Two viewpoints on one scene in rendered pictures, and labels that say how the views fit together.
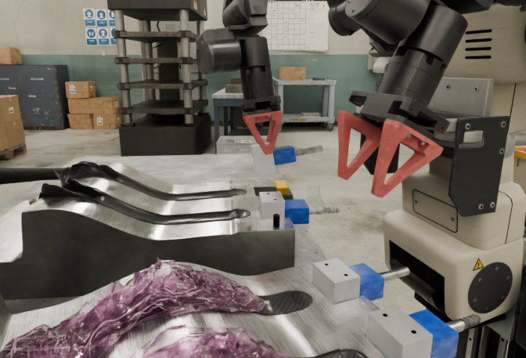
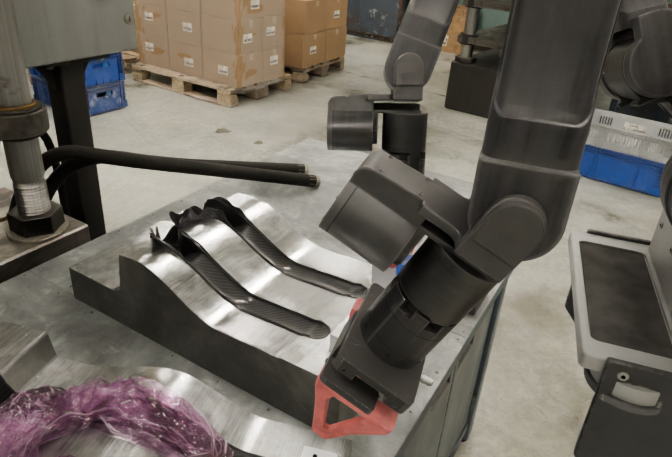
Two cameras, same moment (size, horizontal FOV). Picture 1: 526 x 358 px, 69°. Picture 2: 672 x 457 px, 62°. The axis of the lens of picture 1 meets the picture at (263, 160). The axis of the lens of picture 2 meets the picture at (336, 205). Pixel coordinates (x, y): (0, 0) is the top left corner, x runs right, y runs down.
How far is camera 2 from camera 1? 0.41 m
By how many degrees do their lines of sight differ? 35
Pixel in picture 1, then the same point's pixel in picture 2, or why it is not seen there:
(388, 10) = (344, 239)
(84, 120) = not seen: hidden behind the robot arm
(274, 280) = (272, 437)
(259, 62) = (399, 148)
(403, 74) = (379, 311)
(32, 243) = (125, 282)
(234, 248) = (278, 372)
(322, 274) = not seen: outside the picture
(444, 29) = (436, 281)
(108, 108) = (459, 23)
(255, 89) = not seen: hidden behind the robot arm
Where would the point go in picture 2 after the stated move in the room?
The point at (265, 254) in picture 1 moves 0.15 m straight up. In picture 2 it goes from (308, 395) to (314, 294)
